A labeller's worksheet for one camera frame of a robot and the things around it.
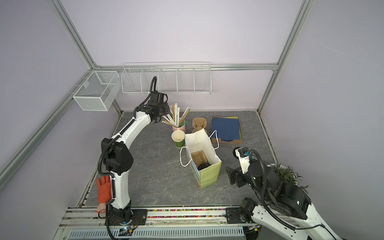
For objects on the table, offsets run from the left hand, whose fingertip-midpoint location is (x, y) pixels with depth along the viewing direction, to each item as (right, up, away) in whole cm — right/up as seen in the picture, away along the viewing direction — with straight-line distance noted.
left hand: (168, 109), depth 93 cm
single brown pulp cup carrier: (+20, -31, +1) cm, 37 cm away
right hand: (+35, -27, -29) cm, 53 cm away
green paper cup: (+6, -18, +4) cm, 19 cm away
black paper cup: (+21, -28, -29) cm, 45 cm away
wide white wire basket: (+2, +22, +9) cm, 24 cm away
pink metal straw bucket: (+8, -12, +7) cm, 16 cm away
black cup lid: (+43, -28, +5) cm, 51 cm away
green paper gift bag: (+20, -18, -12) cm, 30 cm away
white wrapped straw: (+4, -2, +7) cm, 8 cm away
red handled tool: (-31, -47, -13) cm, 58 cm away
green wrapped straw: (+10, -9, +9) cm, 16 cm away
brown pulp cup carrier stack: (+19, -9, +19) cm, 29 cm away
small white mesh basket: (-46, +12, +4) cm, 48 cm away
